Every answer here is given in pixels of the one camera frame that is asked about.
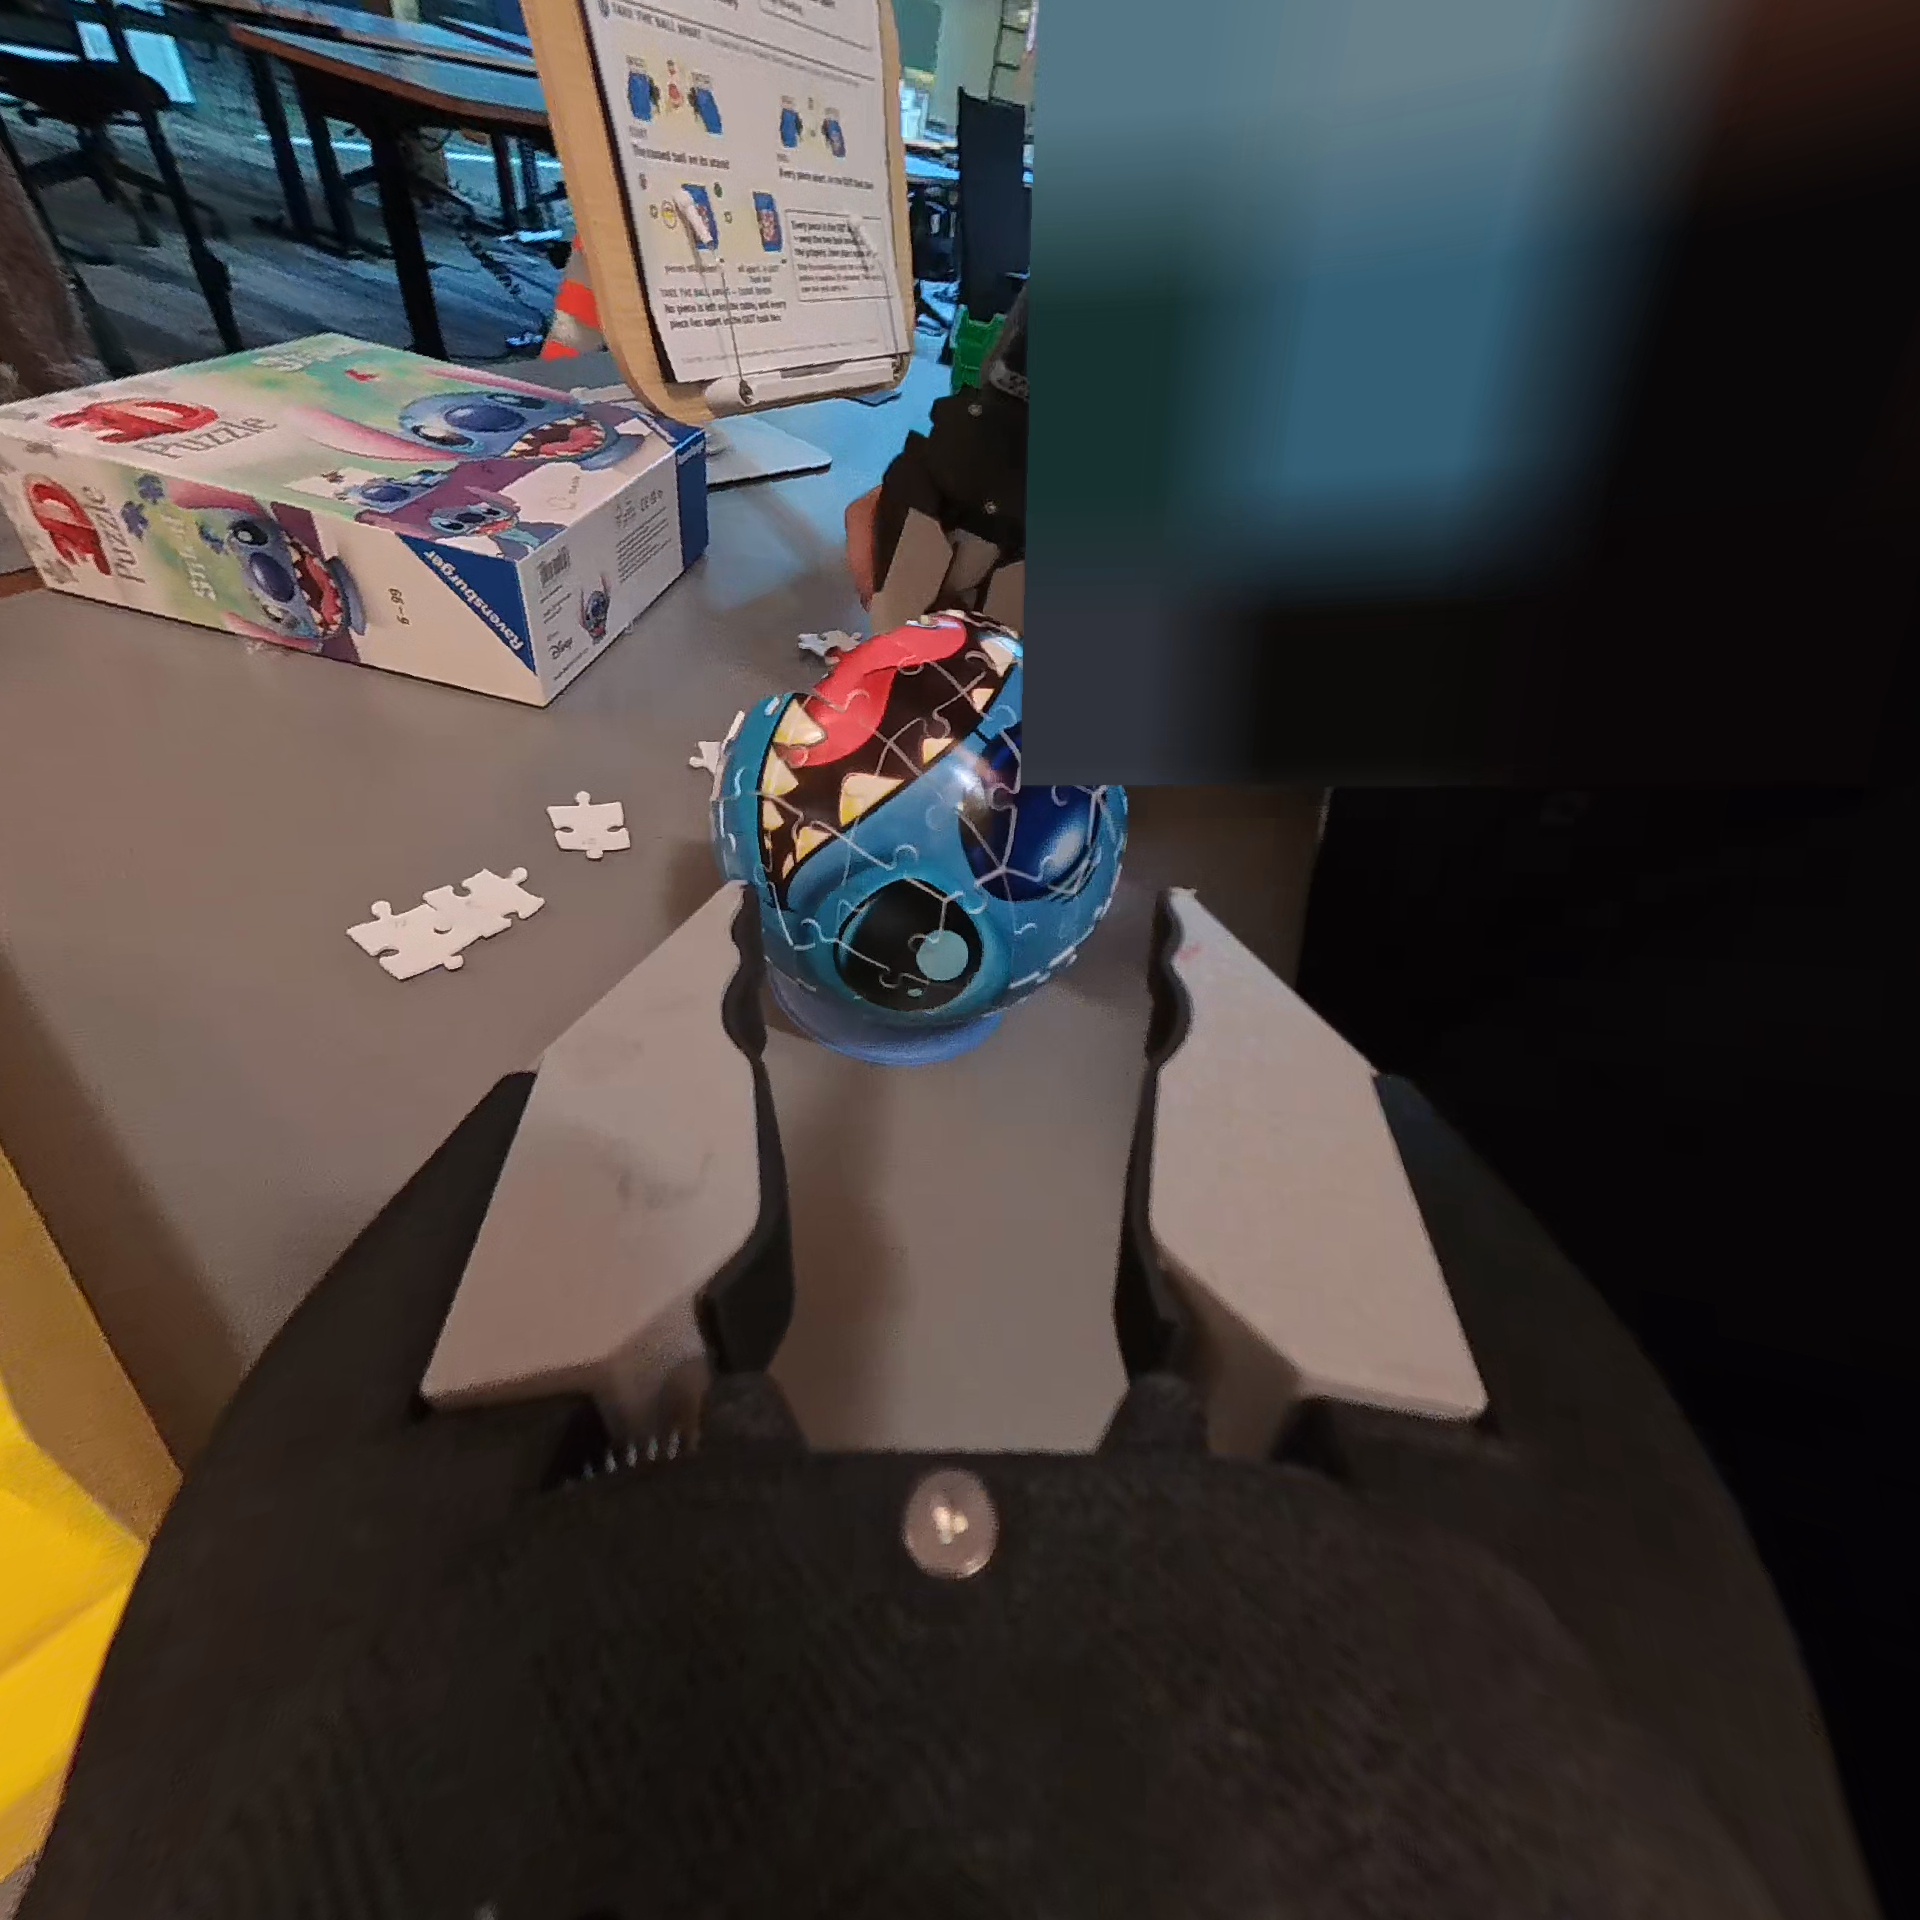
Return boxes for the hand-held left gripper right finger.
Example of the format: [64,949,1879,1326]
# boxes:
[1114,885,1494,1461]

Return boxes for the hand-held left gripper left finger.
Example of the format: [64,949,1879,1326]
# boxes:
[421,883,799,1412]

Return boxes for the blue puzzle ball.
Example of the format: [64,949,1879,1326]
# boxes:
[710,608,1130,1037]

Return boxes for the joined white puzzle pieces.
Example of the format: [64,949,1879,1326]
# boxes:
[346,863,546,981]

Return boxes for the printed puzzle box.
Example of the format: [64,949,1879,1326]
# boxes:
[0,333,711,711]

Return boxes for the instruction sheet on board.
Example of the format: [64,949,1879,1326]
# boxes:
[517,0,918,429]

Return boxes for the orange traffic cone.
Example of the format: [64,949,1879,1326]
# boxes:
[538,231,603,362]

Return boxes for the dark table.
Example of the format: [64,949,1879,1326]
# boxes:
[225,6,561,362]

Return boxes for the yellow plastic bin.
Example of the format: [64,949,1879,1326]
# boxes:
[0,1388,153,1840]

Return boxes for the black office chair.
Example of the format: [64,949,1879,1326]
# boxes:
[0,37,246,378]

